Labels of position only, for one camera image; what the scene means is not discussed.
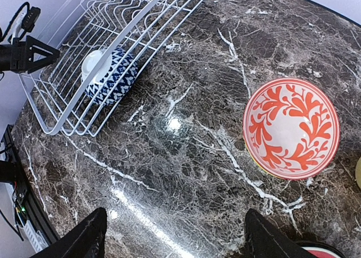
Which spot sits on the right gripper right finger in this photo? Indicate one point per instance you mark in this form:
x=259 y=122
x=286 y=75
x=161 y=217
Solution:
x=263 y=239

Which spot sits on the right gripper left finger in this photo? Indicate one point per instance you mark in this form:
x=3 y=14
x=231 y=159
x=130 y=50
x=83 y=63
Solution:
x=87 y=239

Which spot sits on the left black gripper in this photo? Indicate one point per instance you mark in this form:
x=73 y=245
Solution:
x=29 y=56

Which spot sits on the small blue patterned bowl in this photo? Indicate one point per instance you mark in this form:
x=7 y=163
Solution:
x=114 y=79

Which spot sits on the pink rimmed plate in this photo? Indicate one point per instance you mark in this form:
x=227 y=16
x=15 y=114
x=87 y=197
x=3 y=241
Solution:
x=320 y=249

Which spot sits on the white bowl with red pattern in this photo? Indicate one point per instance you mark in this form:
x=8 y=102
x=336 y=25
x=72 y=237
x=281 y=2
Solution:
x=291 y=128

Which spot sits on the pale yellow mug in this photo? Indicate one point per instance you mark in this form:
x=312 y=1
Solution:
x=358 y=173

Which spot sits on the lime green bowl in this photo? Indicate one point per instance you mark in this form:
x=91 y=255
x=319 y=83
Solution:
x=254 y=160

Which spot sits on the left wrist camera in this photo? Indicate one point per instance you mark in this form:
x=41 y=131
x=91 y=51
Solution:
x=23 y=21

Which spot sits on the white slotted cable duct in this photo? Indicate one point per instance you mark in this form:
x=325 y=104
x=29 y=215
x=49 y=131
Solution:
x=24 y=225

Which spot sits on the white wire dish rack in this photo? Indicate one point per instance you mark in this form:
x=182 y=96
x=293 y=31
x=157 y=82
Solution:
x=86 y=32

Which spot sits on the black front rail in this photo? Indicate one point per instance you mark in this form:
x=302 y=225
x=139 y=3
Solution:
x=27 y=207

